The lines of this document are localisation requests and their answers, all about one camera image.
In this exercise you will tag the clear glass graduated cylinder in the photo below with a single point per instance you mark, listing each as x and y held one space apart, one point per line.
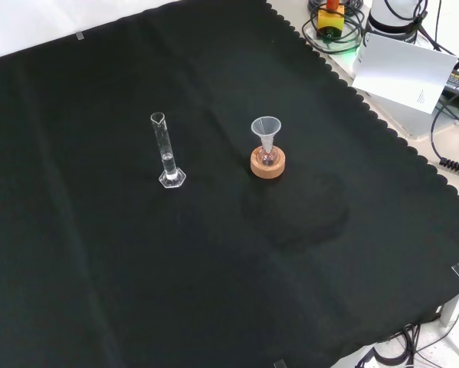
168 165

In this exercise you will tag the small round-bottom glass flask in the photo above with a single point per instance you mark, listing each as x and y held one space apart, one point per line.
268 159

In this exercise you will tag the clear plastic funnel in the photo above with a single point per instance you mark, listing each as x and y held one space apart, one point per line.
267 142

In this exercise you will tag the black bench cloth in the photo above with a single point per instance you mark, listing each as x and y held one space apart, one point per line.
214 268

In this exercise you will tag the yellow stop button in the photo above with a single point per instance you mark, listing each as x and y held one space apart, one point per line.
330 19

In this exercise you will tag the white paper card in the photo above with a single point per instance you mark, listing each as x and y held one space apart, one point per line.
401 73

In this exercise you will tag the white metal bracket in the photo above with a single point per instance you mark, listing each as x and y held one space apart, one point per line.
457 306

